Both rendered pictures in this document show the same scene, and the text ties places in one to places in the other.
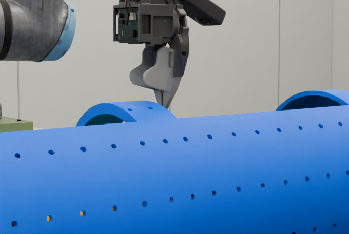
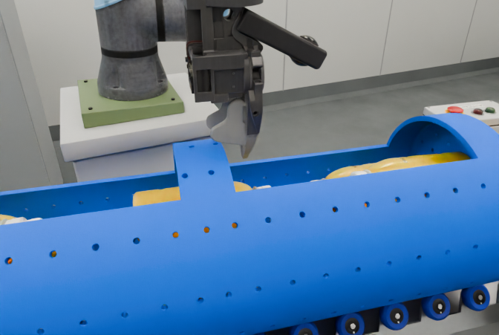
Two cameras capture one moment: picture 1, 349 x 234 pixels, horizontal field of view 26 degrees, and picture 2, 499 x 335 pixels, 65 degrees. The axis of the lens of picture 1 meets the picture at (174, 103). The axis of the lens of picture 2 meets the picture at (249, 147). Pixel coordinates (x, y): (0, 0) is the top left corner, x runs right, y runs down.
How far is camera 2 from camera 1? 0.70 m
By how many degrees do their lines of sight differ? 31
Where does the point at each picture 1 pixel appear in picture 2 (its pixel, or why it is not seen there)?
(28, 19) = (180, 8)
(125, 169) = (143, 271)
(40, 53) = not seen: hidden behind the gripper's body
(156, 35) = (220, 91)
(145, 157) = (172, 255)
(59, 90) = not seen: outside the picture
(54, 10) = not seen: outside the picture
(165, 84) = (240, 139)
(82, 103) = (330, 2)
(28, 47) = (182, 33)
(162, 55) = (234, 110)
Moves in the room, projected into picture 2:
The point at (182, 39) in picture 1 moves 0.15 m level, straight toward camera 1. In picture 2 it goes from (254, 97) to (187, 159)
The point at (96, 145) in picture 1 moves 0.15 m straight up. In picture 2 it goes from (114, 240) to (87, 113)
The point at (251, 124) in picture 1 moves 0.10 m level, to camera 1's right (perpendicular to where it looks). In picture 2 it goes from (330, 197) to (417, 216)
